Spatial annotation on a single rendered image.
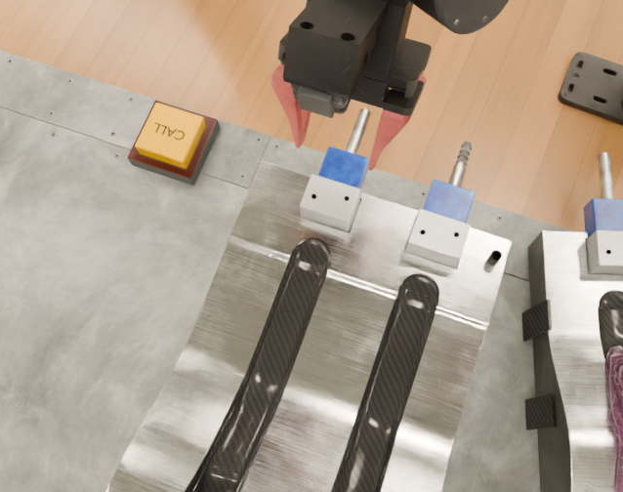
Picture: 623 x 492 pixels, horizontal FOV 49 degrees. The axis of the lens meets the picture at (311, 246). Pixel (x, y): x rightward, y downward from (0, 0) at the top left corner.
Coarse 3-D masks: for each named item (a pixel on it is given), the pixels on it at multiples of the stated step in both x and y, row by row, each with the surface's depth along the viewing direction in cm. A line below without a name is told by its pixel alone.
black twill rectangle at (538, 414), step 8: (528, 400) 69; (536, 400) 67; (544, 400) 65; (552, 400) 63; (528, 408) 68; (536, 408) 67; (544, 408) 65; (552, 408) 63; (528, 416) 68; (536, 416) 66; (544, 416) 65; (552, 416) 63; (528, 424) 68; (536, 424) 66; (544, 424) 65; (552, 424) 63
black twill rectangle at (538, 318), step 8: (544, 304) 67; (528, 312) 71; (536, 312) 69; (544, 312) 67; (528, 320) 70; (536, 320) 68; (544, 320) 67; (528, 328) 70; (536, 328) 68; (544, 328) 66; (528, 336) 70; (536, 336) 69
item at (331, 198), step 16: (368, 112) 70; (352, 144) 69; (336, 160) 67; (352, 160) 67; (368, 160) 67; (320, 176) 67; (336, 176) 67; (352, 176) 67; (320, 192) 65; (336, 192) 65; (352, 192) 65; (304, 208) 65; (320, 208) 64; (336, 208) 64; (352, 208) 64; (320, 224) 67; (336, 224) 66; (352, 224) 67
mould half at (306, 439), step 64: (256, 192) 68; (256, 256) 66; (384, 256) 66; (256, 320) 65; (320, 320) 64; (384, 320) 64; (448, 320) 64; (192, 384) 62; (320, 384) 63; (448, 384) 62; (128, 448) 57; (192, 448) 58; (320, 448) 59; (448, 448) 60
